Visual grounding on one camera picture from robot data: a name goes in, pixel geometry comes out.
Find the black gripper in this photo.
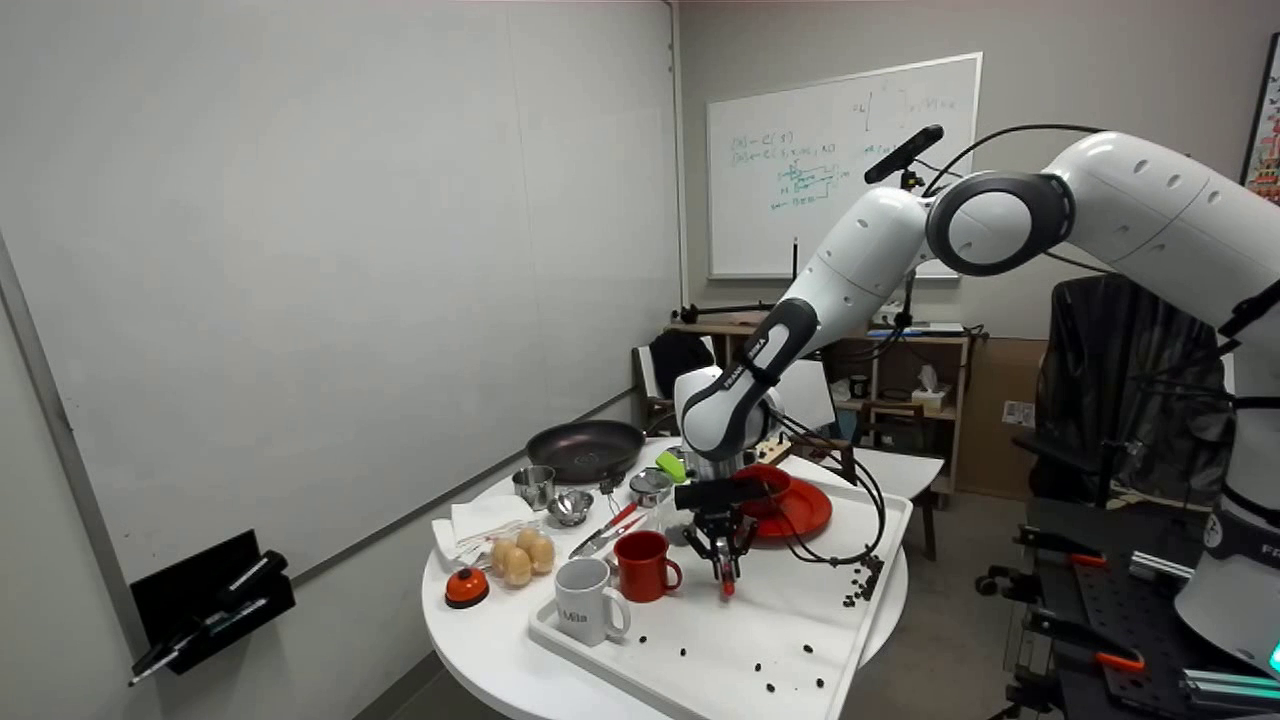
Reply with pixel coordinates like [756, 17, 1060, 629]
[672, 477, 777, 568]

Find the red plate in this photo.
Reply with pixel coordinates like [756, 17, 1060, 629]
[727, 465, 834, 548]

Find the red enamel mug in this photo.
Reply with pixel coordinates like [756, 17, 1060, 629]
[606, 528, 688, 607]

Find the green plastic toy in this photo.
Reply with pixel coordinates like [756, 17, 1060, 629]
[653, 447, 701, 488]

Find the pile of coffee beans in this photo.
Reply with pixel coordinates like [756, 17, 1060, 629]
[840, 548, 888, 617]

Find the white ceramic mug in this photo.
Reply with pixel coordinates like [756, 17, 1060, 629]
[547, 558, 634, 653]

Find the black frying pan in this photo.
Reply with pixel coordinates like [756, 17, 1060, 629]
[519, 415, 653, 493]

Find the black hanging jacket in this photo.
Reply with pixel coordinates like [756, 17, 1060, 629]
[642, 328, 724, 432]

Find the white side table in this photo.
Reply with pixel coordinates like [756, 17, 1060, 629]
[845, 444, 949, 563]

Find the small steel pot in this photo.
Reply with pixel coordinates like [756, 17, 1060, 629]
[506, 461, 559, 511]

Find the black boom stand rod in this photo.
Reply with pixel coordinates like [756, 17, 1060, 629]
[666, 236, 808, 333]

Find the white folded napkin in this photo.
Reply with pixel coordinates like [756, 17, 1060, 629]
[426, 488, 545, 572]

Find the small orange round toy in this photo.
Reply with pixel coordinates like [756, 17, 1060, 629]
[440, 561, 497, 617]

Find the wooden shelf desk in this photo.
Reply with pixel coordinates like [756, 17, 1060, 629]
[666, 309, 989, 502]

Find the brown cardboard box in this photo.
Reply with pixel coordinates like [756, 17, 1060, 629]
[955, 333, 1053, 506]

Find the white whiteboard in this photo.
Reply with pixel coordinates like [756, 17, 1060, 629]
[702, 49, 989, 290]

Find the black equipment cart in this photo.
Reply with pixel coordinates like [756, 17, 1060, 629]
[972, 521, 1280, 720]

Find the black covered chair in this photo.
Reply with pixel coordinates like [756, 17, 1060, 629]
[1028, 267, 1238, 517]

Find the red handled knife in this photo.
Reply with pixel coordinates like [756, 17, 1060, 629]
[562, 495, 647, 563]

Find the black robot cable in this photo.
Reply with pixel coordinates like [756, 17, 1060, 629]
[760, 410, 890, 572]

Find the black stereo camera bar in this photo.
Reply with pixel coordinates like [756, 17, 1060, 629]
[860, 120, 949, 189]

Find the black wall marker holder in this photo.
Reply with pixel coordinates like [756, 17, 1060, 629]
[123, 523, 300, 694]

